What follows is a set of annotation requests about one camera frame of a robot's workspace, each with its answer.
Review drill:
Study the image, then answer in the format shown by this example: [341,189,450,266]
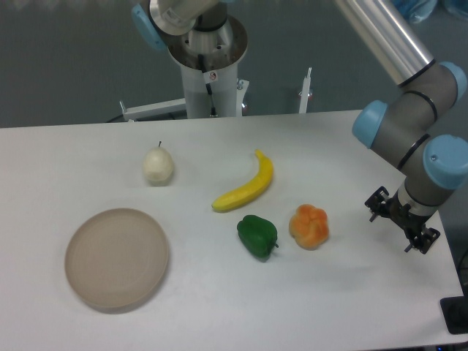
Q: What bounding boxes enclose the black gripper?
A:
[364,186,440,254]

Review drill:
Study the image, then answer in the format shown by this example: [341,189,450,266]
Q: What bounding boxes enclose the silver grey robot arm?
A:
[132,1,467,253]

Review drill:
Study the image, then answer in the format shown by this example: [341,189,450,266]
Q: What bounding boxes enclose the yellow banana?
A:
[211,149,274,212]

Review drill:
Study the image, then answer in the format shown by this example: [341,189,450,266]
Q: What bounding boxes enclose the orange bell pepper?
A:
[289,204,329,250]

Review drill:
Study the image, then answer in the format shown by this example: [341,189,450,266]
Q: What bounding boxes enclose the black device at table edge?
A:
[440,296,468,335]

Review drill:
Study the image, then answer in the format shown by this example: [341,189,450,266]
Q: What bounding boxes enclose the green bell pepper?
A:
[237,215,279,261]

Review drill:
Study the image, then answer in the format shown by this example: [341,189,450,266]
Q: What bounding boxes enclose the white pear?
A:
[142,141,175,186]

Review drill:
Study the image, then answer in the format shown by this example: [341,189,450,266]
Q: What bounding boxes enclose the beige round plate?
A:
[64,208,170,314]

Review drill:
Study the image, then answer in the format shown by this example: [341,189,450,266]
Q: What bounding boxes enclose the white upright post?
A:
[298,67,313,113]

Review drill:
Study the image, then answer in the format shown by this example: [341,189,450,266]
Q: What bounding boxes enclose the black base cable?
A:
[197,53,217,118]

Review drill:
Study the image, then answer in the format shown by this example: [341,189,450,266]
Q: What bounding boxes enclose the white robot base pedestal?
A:
[169,15,249,119]

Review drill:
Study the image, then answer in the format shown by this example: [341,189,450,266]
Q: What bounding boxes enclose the white metal frame bracket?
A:
[119,98,186,121]

